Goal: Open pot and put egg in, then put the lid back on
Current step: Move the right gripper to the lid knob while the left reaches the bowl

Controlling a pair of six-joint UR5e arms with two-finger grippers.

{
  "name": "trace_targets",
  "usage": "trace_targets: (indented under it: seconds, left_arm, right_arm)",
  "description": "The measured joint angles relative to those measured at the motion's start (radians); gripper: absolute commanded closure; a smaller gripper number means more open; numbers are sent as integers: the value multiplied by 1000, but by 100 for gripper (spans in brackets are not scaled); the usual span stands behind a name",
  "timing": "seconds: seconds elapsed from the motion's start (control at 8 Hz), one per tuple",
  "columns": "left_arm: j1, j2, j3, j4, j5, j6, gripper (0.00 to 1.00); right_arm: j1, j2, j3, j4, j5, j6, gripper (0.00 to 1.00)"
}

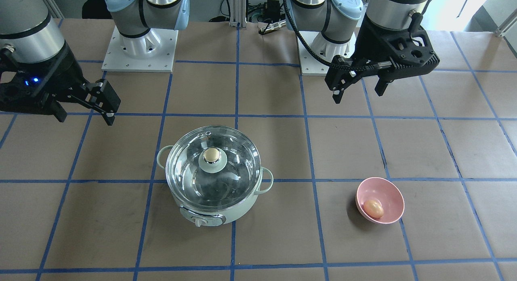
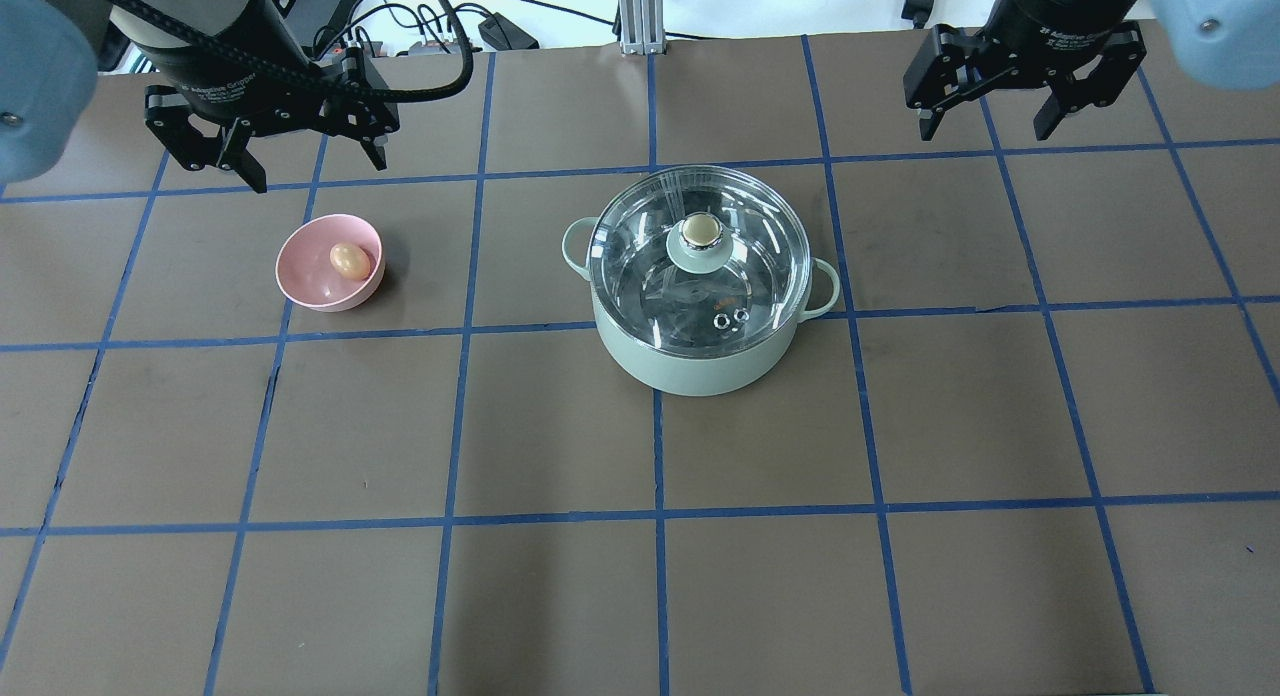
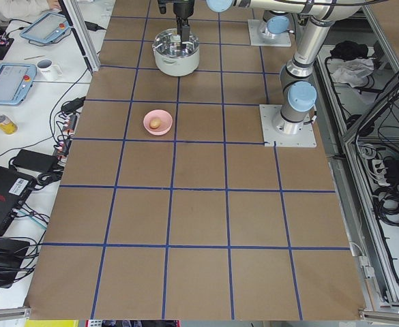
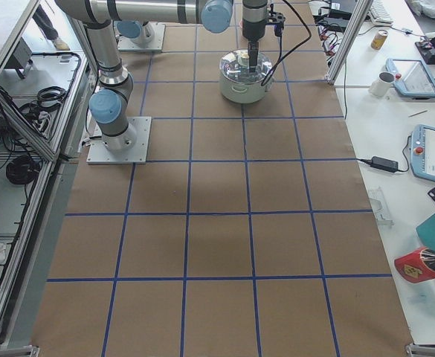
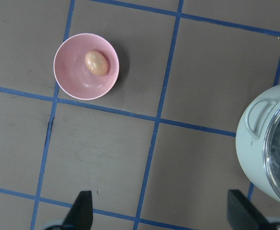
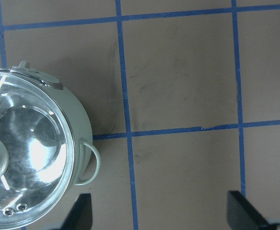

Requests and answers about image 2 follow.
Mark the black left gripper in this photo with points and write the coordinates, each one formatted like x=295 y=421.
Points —
x=215 y=61

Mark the pink bowl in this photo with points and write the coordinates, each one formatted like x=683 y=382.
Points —
x=302 y=268

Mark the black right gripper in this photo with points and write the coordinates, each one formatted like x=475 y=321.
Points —
x=1062 y=16

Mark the brown egg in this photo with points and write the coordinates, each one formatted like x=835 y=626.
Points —
x=350 y=261

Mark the aluminium frame post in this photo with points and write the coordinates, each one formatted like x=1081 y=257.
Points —
x=640 y=27

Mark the glass pot lid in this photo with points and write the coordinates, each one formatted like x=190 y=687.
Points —
x=698 y=261

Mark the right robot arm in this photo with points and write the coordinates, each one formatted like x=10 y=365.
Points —
x=1224 y=43

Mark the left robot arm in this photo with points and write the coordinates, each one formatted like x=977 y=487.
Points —
x=48 y=75

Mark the black power adapter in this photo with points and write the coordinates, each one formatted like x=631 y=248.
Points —
x=503 y=35

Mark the mint green electric pot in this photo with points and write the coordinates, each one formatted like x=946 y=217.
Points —
x=700 y=377

